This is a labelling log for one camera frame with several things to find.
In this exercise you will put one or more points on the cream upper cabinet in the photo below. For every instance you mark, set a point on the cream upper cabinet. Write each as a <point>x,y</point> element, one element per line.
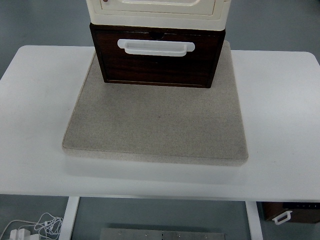
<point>209,15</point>

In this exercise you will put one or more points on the brown box with white handle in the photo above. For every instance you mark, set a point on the brown box with white handle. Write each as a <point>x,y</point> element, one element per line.
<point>295,212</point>

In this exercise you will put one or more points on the beige fabric pad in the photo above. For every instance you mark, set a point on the beige fabric pad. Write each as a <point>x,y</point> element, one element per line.
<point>160,124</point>

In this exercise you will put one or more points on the dark wooden cabinet base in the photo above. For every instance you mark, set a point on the dark wooden cabinet base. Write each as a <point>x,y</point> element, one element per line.
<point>93,32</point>

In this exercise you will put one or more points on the white right table leg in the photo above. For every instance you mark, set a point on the white right table leg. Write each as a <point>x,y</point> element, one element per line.
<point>253,220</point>

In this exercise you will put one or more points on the white left table leg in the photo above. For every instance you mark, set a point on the white left table leg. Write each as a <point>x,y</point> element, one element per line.
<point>69,218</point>

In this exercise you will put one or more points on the white drawer handle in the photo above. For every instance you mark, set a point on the white drawer handle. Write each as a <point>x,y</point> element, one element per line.
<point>156,47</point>

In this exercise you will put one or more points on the white table leg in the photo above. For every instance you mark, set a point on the white table leg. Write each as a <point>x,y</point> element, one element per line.
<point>69,218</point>
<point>253,220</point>

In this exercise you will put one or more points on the white power adapter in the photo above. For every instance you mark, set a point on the white power adapter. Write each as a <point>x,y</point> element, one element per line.
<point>19,234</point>

